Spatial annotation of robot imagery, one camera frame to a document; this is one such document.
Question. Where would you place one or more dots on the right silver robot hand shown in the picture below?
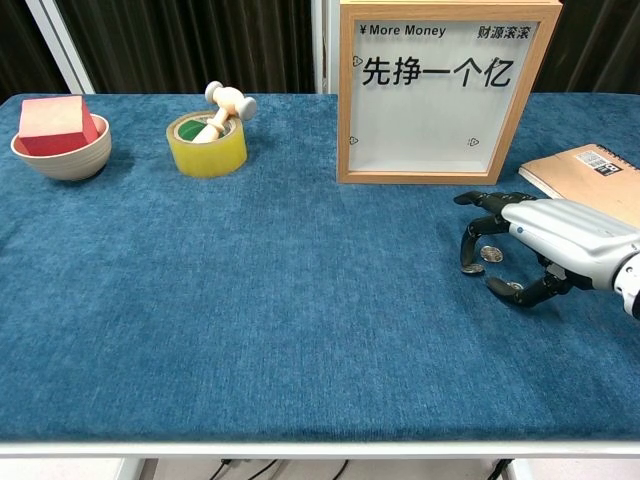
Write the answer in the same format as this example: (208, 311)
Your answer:
(565, 225)

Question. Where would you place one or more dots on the silver coin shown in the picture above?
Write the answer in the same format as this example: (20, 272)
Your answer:
(473, 269)
(492, 254)
(514, 286)

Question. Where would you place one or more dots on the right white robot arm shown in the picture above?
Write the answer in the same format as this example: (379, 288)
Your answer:
(631, 285)

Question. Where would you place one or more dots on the brown spiral notebook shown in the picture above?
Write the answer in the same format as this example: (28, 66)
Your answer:
(575, 172)

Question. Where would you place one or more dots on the black pleated curtain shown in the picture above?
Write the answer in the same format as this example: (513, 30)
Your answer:
(200, 45)
(20, 50)
(605, 45)

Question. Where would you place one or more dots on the white table leg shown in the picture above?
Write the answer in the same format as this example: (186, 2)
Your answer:
(519, 471)
(131, 470)

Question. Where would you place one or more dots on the blue table cloth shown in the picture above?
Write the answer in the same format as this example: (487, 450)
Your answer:
(250, 300)

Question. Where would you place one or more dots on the small wooden toy hammer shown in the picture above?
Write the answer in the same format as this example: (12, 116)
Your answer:
(227, 102)

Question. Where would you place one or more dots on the yellow tape roll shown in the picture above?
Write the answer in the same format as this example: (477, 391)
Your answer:
(210, 157)

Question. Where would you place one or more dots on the beige ribbed bowl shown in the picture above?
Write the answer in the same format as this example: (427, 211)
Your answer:
(75, 160)

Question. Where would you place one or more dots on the red cube block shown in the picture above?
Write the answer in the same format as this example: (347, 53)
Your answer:
(50, 120)

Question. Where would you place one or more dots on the wooden frame money box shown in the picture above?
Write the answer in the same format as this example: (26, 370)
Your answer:
(425, 120)

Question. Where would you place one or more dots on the white partition post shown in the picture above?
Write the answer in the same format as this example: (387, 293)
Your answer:
(333, 50)
(62, 50)

